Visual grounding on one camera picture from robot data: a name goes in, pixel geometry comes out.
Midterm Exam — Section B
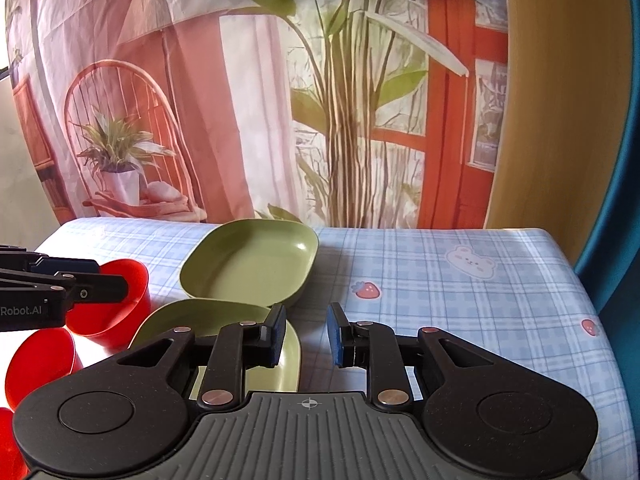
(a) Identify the red bowl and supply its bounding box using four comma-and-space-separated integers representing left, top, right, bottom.
5, 331, 86, 407
0, 406, 31, 480
65, 259, 152, 349

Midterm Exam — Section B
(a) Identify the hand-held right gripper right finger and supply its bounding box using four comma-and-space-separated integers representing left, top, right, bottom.
326, 302, 507, 407

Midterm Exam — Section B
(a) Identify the printed backdrop cloth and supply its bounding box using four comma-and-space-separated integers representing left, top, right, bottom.
0, 0, 512, 232

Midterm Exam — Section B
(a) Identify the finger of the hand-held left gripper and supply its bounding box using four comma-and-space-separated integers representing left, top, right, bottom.
0, 244, 101, 278
0, 269, 130, 307

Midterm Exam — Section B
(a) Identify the green plate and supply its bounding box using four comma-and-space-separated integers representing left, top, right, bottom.
179, 220, 320, 307
129, 298, 302, 394

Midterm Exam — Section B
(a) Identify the yellow wooden panel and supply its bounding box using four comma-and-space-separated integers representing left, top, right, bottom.
484, 0, 632, 267

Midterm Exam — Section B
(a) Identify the blue curtain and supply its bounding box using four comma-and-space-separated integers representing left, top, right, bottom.
574, 0, 640, 322

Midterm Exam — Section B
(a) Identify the blue plaid tablecloth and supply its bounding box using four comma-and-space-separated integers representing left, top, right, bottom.
32, 217, 637, 480

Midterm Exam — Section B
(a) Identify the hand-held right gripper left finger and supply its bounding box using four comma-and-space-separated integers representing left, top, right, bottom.
116, 304, 288, 409

